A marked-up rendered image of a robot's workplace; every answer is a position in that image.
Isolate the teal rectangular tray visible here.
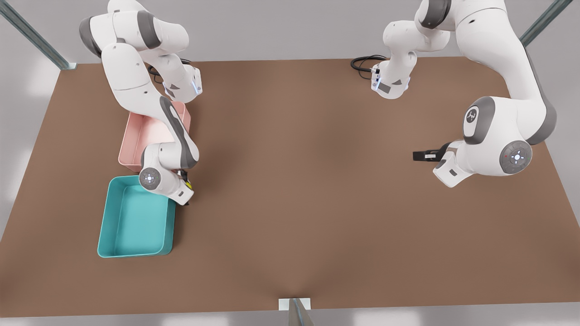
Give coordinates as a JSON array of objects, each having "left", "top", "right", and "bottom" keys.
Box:
[{"left": 97, "top": 176, "right": 177, "bottom": 259}]

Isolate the silver frame post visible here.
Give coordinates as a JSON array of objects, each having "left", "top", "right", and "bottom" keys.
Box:
[
  {"left": 519, "top": 0, "right": 575, "bottom": 47},
  {"left": 0, "top": 0, "right": 77, "bottom": 71},
  {"left": 278, "top": 298, "right": 315, "bottom": 326}
]

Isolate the black cable loop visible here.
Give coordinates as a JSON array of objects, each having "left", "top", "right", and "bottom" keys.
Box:
[
  {"left": 148, "top": 58, "right": 193, "bottom": 84},
  {"left": 350, "top": 55, "right": 388, "bottom": 81}
]

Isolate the pink rectangular tray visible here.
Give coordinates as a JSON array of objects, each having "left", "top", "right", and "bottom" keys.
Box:
[{"left": 118, "top": 101, "right": 192, "bottom": 173}]

